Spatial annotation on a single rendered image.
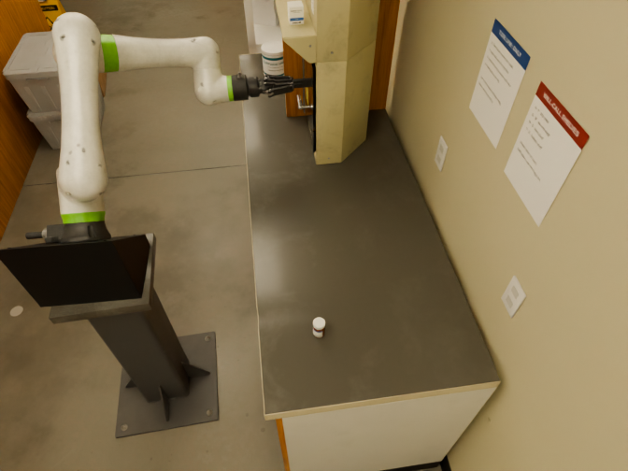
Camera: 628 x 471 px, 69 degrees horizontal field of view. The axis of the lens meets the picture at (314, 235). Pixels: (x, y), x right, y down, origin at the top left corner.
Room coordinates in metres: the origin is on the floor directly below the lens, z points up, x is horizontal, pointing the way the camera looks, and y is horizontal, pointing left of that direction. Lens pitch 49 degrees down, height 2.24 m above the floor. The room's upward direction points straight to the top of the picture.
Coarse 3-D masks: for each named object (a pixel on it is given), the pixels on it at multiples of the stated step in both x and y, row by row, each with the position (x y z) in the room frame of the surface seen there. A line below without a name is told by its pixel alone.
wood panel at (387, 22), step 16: (384, 0) 1.94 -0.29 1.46; (384, 16) 1.94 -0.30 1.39; (384, 32) 1.94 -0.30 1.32; (288, 48) 1.88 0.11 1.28; (384, 48) 1.94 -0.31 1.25; (288, 64) 1.88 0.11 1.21; (384, 64) 1.94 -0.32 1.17; (384, 80) 1.94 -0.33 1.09; (288, 96) 1.88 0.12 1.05; (384, 96) 1.94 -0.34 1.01; (288, 112) 1.88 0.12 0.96
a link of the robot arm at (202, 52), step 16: (128, 48) 1.43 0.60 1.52; (144, 48) 1.46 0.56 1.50; (160, 48) 1.48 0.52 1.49; (176, 48) 1.51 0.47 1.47; (192, 48) 1.53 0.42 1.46; (208, 48) 1.55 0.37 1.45; (128, 64) 1.41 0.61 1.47; (144, 64) 1.44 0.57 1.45; (160, 64) 1.47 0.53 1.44; (176, 64) 1.50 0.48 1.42; (192, 64) 1.52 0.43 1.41; (208, 64) 1.52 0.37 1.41
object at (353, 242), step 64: (256, 64) 2.37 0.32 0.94; (256, 128) 1.79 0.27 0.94; (384, 128) 1.78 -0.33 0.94; (256, 192) 1.36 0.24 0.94; (320, 192) 1.36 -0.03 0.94; (384, 192) 1.35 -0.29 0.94; (256, 256) 1.02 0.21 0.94; (320, 256) 1.02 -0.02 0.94; (384, 256) 1.02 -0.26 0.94; (384, 320) 0.76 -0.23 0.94; (448, 320) 0.76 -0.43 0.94; (320, 384) 0.54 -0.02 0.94; (384, 384) 0.54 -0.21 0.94; (448, 384) 0.54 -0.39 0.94
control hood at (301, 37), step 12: (276, 0) 1.81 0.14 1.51; (288, 0) 1.81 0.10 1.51; (300, 0) 1.81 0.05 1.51; (288, 24) 1.61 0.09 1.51; (300, 24) 1.61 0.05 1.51; (312, 24) 1.61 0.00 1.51; (288, 36) 1.52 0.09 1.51; (300, 36) 1.52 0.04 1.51; (312, 36) 1.52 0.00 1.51; (300, 48) 1.52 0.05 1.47; (312, 48) 1.52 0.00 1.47; (312, 60) 1.52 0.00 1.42
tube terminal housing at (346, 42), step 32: (320, 0) 1.53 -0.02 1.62; (352, 0) 1.55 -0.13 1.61; (320, 32) 1.53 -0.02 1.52; (352, 32) 1.56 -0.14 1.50; (320, 64) 1.53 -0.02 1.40; (352, 64) 1.57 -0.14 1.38; (320, 96) 1.53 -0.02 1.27; (352, 96) 1.58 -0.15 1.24; (320, 128) 1.53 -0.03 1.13; (352, 128) 1.60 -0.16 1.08; (320, 160) 1.53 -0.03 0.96
